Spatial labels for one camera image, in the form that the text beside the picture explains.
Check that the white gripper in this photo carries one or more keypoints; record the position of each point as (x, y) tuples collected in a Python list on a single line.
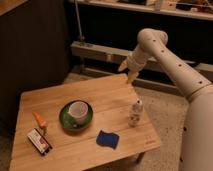
[(135, 62)]

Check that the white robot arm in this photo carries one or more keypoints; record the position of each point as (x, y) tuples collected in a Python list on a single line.
[(197, 138)]

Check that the white bottle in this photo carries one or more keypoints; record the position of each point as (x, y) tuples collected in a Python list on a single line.
[(135, 113)]

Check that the metal pole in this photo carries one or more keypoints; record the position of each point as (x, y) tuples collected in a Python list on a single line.
[(81, 36)]

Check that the white cup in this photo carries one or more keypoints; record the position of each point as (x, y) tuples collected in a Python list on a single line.
[(79, 111)]

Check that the blue sponge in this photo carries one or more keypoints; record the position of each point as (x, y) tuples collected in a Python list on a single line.
[(107, 139)]

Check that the wooden table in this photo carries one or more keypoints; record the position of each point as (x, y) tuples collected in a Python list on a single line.
[(111, 99)]

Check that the green plate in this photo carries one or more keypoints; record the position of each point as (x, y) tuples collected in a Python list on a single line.
[(69, 124)]

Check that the orange toy carrot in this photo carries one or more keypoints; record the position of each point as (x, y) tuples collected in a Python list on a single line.
[(42, 123)]

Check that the red white snack box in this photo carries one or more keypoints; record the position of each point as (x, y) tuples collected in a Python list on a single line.
[(39, 141)]

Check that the metal shelf frame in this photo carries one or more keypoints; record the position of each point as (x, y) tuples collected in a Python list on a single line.
[(110, 55)]

